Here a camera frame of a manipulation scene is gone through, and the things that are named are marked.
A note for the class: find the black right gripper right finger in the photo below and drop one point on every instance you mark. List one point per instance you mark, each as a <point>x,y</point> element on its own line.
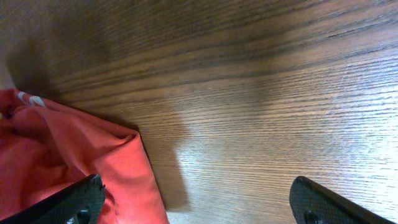
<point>312,203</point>

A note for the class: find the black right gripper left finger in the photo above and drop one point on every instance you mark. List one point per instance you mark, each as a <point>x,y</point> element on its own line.
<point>79,203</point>

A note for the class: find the orange FRAM t-shirt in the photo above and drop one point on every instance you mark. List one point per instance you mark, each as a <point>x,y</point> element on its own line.
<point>46,147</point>

